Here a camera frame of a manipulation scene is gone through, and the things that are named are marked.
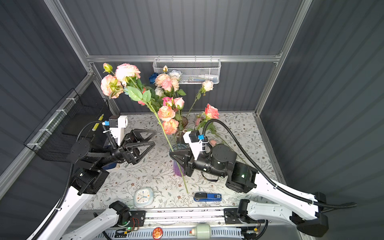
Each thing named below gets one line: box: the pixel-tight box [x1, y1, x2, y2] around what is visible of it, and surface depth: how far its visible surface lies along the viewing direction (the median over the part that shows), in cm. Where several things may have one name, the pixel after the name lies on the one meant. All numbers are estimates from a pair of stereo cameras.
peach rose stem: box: [155, 73, 171, 87], surface depth 75 cm
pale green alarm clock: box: [133, 187, 154, 208], surface depth 79 cm
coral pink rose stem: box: [134, 86, 151, 110], surface depth 48 cm
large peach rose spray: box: [100, 63, 189, 194], surface depth 49 cm
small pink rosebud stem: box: [161, 80, 174, 97], surface depth 72 cm
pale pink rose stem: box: [186, 80, 214, 118], surface depth 82 cm
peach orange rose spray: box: [157, 105, 179, 135], surface depth 66 cm
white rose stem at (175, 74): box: [169, 69, 183, 79], surface depth 79 cm
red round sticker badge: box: [152, 227, 164, 240], surface depth 71 cm
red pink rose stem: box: [195, 103, 220, 134], surface depth 66 cm
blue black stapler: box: [193, 192, 222, 202], surface depth 79 cm
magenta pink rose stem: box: [162, 96, 174, 107], surface depth 70 cm
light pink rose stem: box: [174, 97, 185, 127], surface depth 71 cm
